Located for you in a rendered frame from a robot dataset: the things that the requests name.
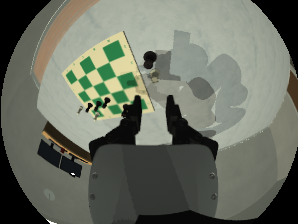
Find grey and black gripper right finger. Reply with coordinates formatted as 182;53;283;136
165;95;219;160

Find green and cream chessboard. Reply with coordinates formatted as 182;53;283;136
62;31;155;120

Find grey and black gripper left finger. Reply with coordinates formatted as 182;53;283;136
89;95;142;161

